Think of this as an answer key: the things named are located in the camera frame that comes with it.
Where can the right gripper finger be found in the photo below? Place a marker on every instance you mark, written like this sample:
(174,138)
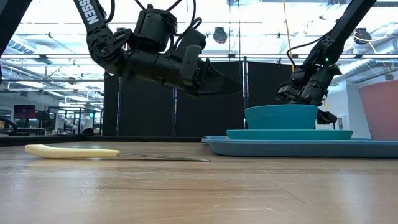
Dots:
(326,116)

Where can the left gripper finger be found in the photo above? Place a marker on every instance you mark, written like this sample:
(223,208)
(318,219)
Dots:
(217,82)

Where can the teal plate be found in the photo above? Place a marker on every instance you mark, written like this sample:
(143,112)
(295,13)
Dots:
(289,134)

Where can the blue bowl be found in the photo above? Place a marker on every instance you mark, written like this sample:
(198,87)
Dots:
(281,116)

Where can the pink cup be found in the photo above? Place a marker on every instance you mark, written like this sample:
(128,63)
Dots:
(381,110)

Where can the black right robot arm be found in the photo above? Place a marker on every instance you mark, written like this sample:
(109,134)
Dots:
(348,25)

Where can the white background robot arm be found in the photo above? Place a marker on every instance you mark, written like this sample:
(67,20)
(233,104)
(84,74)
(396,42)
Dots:
(66,120)

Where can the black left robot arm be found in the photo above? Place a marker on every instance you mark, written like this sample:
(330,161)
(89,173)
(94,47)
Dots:
(93,18)

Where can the blue plastic tray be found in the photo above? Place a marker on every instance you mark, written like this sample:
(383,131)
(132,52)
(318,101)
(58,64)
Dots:
(280,149)

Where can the black room divider screen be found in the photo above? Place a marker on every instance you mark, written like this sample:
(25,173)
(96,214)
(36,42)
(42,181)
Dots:
(146,112)

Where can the monitor with red screen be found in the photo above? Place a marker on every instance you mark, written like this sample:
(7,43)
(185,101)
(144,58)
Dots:
(25,112)

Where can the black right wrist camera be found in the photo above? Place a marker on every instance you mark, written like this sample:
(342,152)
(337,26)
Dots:
(286,92)

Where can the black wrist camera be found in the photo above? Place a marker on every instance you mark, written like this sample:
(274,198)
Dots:
(286,92)
(192,37)

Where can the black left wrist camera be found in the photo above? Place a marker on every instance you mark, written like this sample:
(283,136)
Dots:
(192,37)

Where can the black metal table frame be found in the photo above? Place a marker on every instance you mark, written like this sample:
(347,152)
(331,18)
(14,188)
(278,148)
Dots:
(93,140)

